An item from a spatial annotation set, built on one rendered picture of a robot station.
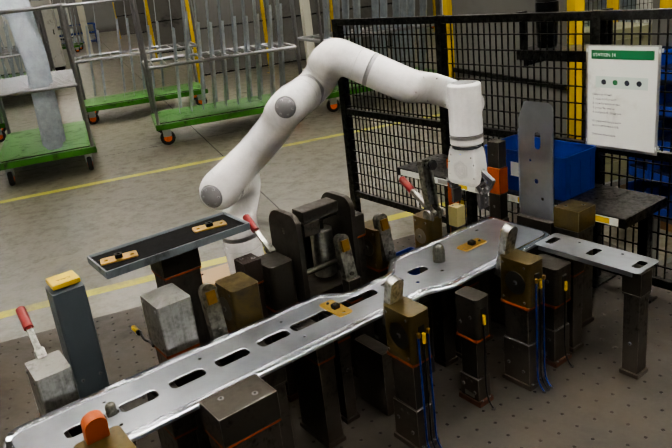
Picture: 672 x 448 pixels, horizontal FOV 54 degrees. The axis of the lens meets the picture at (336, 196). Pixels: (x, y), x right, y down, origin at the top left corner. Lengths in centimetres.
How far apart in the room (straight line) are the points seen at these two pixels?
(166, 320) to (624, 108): 140
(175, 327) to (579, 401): 97
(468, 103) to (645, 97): 59
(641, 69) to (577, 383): 88
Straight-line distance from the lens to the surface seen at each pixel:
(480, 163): 170
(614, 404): 176
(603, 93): 212
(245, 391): 126
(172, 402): 134
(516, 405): 172
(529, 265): 160
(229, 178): 194
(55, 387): 144
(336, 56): 172
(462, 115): 167
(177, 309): 146
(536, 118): 191
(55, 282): 158
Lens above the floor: 172
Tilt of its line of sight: 18 degrees down
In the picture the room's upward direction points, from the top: 7 degrees counter-clockwise
